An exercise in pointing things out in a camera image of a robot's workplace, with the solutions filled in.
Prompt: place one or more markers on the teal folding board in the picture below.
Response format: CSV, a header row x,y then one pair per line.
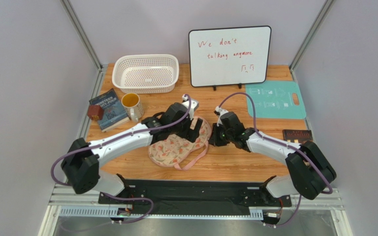
x,y
276,99

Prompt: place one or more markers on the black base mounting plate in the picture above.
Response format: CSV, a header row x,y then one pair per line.
x,y
172,197

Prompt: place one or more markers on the floral cream mug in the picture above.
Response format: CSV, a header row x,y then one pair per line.
x,y
133,106

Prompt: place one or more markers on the dark hardcover book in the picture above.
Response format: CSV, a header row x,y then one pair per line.
x,y
297,136

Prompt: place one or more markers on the blue paperback book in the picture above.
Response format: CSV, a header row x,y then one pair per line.
x,y
114,114

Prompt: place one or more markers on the small red-brown cube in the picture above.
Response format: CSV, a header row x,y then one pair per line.
x,y
95,112

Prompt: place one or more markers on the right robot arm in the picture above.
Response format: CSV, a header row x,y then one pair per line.
x,y
310,173

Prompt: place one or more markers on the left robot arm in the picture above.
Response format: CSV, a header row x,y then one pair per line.
x,y
81,165

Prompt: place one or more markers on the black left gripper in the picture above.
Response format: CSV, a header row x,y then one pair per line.
x,y
189,133

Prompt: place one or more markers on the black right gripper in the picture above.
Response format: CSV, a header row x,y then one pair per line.
x,y
218,136

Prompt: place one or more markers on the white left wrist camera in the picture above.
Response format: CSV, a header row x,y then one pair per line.
x,y
191,104

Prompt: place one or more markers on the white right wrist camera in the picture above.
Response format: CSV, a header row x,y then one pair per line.
x,y
219,112

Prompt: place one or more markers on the aluminium frame rail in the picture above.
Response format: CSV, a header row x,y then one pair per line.
x,y
87,205

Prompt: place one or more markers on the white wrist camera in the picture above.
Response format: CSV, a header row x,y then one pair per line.
x,y
219,112
191,104

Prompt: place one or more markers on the white dry-erase board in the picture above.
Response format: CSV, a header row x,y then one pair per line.
x,y
229,56

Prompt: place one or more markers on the white plastic perforated basket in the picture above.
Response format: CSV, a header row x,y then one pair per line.
x,y
146,74

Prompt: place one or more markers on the floral mesh laundry bag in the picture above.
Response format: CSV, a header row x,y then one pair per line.
x,y
174,150

